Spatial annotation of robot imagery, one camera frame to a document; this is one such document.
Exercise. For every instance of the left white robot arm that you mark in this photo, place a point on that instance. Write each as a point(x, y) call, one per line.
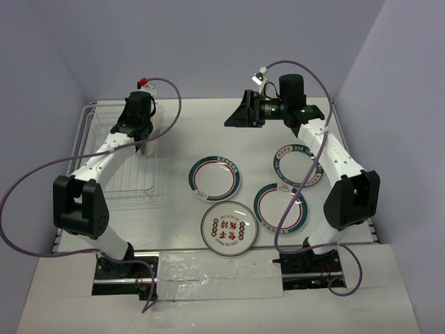
point(79, 203)

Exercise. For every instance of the wire dish rack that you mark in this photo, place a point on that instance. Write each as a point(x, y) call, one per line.
point(136, 178)

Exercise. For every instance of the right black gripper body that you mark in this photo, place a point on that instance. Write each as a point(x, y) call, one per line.
point(272, 110)

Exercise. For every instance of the hao shi plate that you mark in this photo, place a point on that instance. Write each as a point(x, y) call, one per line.
point(157, 120)
point(291, 163)

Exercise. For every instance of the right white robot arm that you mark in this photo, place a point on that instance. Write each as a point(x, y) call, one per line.
point(354, 191)

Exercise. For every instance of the red character plate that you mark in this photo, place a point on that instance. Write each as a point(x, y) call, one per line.
point(229, 228)

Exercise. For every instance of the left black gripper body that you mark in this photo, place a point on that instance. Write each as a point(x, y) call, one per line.
point(122, 117)

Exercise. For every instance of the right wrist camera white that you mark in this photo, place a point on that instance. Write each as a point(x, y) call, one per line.
point(260, 79)

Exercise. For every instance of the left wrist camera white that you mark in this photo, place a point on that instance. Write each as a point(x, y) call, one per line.
point(144, 85)

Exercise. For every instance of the teal red ring plate right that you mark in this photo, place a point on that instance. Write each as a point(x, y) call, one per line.
point(270, 203)

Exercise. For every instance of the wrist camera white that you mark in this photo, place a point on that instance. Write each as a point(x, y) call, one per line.
point(260, 79)
point(144, 85)

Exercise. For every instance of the teal red ring plate centre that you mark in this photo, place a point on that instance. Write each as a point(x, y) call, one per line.
point(214, 179)

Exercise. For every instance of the teal red ring plate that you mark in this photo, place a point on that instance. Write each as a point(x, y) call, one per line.
point(214, 179)
point(270, 203)

